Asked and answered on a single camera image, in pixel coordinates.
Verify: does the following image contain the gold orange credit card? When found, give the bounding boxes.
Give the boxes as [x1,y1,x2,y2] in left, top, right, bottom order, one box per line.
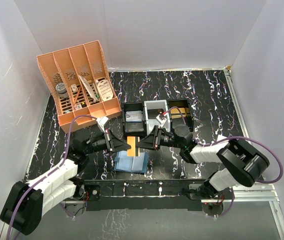
[127,136,140,157]

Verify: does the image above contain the blue leather card holder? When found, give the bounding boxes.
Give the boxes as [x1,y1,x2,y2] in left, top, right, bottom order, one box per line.
[114,151,149,174]

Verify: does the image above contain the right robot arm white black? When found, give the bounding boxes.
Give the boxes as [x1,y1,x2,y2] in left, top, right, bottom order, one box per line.
[136,124,269,199]

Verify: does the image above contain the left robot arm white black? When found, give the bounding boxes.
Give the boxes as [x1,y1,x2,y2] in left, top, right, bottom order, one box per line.
[0,116,130,239]

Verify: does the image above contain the silver card in tray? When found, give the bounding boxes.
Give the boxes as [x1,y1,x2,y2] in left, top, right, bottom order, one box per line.
[125,110,143,123]

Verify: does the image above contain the black tray right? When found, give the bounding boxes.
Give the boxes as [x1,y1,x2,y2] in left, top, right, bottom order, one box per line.
[167,99,194,132]

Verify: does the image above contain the black tray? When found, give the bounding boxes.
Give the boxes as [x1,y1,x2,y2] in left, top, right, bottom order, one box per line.
[122,102,147,138]
[167,99,194,132]

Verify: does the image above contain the gold box in tray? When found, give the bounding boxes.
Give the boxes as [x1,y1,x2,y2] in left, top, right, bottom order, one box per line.
[170,107,191,119]

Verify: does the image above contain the black tray left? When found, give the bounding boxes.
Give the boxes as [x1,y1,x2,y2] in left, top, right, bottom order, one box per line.
[122,102,147,138]

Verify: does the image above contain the white plastic bin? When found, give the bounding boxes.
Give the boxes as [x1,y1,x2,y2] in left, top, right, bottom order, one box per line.
[144,100,168,134]

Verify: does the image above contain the white paper packet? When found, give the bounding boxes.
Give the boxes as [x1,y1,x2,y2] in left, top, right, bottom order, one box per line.
[79,75,98,103]

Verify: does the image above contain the white labelled blister pack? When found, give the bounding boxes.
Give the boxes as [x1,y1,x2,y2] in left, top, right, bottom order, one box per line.
[97,79,114,101]

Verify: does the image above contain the orange pencil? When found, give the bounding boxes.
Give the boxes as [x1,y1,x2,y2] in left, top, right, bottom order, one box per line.
[74,86,82,105]

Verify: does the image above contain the small white eraser box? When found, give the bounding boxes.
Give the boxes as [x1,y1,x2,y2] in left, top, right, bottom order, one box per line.
[71,84,78,93]

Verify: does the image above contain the roll of tape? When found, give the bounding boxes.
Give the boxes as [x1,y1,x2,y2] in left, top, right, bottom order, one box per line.
[56,82,69,99]

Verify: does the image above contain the orange plastic file organizer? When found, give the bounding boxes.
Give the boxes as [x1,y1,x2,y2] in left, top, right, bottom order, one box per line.
[37,40,121,133]

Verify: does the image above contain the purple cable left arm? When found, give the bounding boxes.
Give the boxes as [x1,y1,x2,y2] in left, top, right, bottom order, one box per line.
[6,114,102,240]

